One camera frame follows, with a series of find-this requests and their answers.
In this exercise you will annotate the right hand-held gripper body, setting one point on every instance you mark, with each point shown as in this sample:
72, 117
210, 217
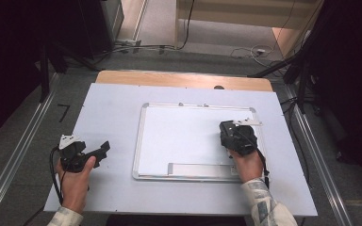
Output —
238, 138

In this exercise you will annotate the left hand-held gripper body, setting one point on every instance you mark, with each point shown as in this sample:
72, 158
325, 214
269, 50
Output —
72, 153

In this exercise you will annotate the silver framed whiteboard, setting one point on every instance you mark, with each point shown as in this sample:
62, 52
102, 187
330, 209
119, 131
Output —
182, 138

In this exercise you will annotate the person's right hand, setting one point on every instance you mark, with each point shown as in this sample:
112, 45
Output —
248, 166

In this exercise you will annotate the person's left hand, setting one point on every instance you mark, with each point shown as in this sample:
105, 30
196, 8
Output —
74, 186

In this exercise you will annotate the white table cover board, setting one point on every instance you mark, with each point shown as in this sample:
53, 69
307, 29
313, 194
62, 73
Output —
113, 113

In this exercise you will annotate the black metal stand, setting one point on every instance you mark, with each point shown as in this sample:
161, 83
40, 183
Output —
45, 78
301, 81

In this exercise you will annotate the wooden table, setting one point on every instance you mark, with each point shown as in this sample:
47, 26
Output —
169, 79

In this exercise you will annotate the grey power strip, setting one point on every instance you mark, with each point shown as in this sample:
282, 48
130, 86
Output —
128, 42

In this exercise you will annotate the dark cabinet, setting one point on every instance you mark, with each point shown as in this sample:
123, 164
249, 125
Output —
97, 25

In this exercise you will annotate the metal floor rail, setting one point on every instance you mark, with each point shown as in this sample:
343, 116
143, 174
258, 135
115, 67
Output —
19, 147
323, 175

